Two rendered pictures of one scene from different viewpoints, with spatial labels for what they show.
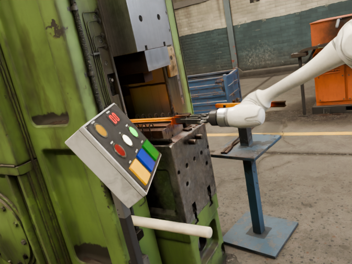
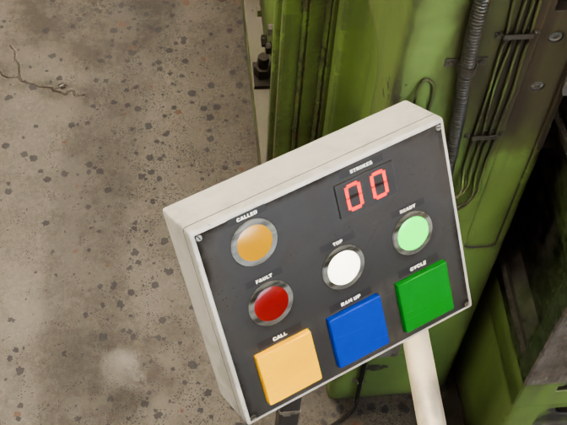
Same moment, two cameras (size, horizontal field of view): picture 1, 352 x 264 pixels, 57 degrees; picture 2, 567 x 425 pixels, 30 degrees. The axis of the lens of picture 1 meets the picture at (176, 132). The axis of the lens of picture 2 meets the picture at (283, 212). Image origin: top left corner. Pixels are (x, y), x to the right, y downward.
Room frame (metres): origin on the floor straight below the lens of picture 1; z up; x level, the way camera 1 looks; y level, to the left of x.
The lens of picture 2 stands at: (0.57, -0.25, 2.17)
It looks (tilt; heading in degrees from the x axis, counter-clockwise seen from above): 56 degrees down; 47
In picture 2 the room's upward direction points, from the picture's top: 5 degrees clockwise
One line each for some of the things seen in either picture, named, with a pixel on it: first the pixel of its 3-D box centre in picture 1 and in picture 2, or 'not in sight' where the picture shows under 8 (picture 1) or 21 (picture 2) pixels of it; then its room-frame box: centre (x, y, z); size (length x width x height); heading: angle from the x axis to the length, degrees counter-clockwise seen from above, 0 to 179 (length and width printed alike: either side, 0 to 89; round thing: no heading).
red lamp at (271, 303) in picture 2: (119, 150); (271, 303); (0.97, 0.19, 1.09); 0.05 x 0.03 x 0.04; 147
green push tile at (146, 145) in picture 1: (150, 150); (423, 294); (1.16, 0.11, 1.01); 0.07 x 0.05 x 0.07; 172
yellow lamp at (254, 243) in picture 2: (100, 130); (254, 242); (0.97, 0.23, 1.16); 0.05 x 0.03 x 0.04; 147
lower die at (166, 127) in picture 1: (140, 129); not in sight; (1.71, 0.19, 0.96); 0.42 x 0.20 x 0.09; 57
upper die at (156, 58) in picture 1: (124, 63); not in sight; (1.71, 0.19, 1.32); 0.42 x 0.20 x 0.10; 57
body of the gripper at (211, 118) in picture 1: (210, 118); not in sight; (1.50, -0.18, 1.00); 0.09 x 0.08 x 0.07; 57
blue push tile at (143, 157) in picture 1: (144, 160); (356, 329); (1.06, 0.13, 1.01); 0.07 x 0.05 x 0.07; 172
